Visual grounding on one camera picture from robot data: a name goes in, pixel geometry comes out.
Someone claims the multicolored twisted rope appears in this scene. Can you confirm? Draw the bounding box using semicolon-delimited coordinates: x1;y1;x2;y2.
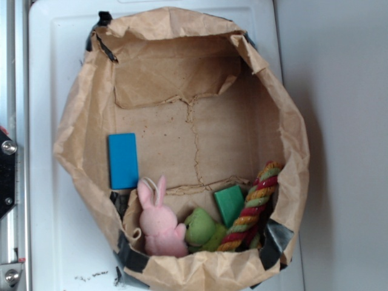
216;160;284;252

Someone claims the brown paper bag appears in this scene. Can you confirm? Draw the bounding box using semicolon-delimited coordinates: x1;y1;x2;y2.
54;7;310;290

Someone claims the green rectangular block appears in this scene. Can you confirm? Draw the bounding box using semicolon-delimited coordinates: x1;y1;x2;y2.
214;185;244;228

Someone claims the blue rectangular block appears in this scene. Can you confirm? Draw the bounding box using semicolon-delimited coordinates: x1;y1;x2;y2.
108;133;139;190

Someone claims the green plush toy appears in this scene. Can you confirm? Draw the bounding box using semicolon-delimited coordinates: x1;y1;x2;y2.
184;207;227;253

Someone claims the pink plush bunny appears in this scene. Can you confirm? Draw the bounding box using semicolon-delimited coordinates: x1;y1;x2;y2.
137;176;189;258

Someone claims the white plastic tray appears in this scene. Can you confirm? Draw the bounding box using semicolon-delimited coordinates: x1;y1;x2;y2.
27;0;306;291

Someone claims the black metal bracket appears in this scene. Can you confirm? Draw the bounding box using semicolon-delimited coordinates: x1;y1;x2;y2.
0;127;18;219

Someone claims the aluminium frame rail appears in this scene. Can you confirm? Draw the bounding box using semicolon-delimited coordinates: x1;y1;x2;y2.
1;1;32;290

